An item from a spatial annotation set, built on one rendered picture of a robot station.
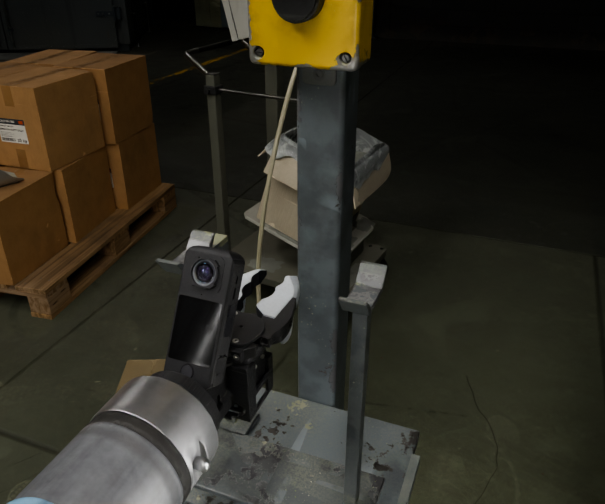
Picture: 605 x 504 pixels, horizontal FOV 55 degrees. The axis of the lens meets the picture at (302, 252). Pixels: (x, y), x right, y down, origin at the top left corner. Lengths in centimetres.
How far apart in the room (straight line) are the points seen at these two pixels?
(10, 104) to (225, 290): 238
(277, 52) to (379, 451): 53
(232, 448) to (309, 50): 52
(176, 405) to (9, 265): 222
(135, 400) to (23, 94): 235
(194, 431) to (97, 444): 7
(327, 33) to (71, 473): 44
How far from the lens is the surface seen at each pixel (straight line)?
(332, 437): 86
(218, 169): 238
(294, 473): 81
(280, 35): 63
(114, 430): 43
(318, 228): 74
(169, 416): 44
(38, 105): 271
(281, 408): 90
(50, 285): 262
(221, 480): 81
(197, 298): 48
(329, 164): 71
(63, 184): 281
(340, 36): 61
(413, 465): 84
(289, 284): 59
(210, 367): 48
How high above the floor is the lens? 141
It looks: 28 degrees down
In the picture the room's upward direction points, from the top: straight up
